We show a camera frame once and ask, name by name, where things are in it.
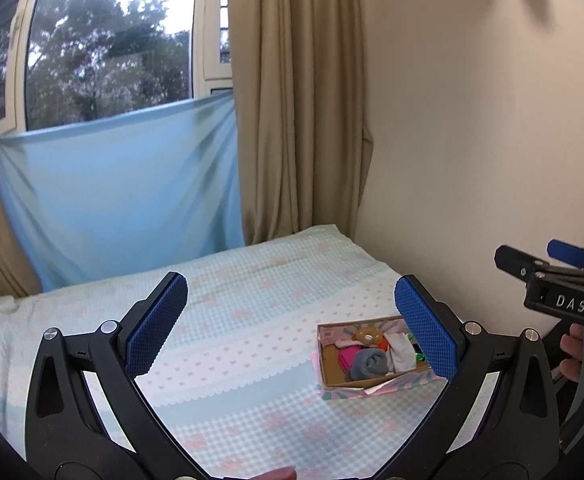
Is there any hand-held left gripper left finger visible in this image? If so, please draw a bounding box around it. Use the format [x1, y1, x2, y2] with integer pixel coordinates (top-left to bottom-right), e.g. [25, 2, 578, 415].
[24, 271, 208, 480]

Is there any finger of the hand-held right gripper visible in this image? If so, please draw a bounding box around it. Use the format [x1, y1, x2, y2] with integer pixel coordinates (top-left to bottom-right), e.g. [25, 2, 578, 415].
[546, 239, 584, 275]
[494, 245, 554, 287]

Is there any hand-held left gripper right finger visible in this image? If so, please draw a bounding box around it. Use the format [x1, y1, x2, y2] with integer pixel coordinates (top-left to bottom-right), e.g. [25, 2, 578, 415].
[372, 274, 560, 480]

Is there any green snack packet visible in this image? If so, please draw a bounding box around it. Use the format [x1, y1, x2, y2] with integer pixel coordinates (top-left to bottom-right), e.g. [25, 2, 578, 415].
[406, 332, 429, 365]

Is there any brown plush ball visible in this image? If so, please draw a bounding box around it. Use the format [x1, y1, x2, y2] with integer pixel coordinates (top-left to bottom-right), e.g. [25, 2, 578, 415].
[353, 329, 384, 349]

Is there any grey sock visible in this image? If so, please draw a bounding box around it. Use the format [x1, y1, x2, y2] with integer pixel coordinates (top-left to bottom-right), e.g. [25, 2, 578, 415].
[349, 349, 391, 382]

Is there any patterned cardboard box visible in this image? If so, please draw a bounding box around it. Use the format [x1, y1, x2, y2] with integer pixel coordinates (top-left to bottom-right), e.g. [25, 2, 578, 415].
[312, 316, 449, 401]

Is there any person's left hand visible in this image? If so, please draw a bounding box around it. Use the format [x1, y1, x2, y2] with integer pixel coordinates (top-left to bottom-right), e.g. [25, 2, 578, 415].
[251, 466, 299, 480]

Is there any white cloth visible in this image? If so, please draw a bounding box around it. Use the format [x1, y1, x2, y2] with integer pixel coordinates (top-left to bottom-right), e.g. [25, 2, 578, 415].
[388, 331, 419, 374]

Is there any checked pastel bed blanket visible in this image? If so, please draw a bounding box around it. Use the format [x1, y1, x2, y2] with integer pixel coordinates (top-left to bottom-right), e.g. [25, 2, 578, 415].
[0, 224, 455, 480]

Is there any magenta cloth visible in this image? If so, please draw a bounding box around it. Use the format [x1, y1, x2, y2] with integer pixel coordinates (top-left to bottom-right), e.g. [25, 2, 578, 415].
[338, 346, 366, 372]

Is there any light blue hanging cloth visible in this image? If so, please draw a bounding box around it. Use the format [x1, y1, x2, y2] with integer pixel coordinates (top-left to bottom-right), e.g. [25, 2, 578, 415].
[0, 92, 246, 294]

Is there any cream framed window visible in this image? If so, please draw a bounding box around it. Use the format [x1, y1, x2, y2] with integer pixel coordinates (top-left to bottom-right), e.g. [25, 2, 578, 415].
[2, 0, 235, 135]

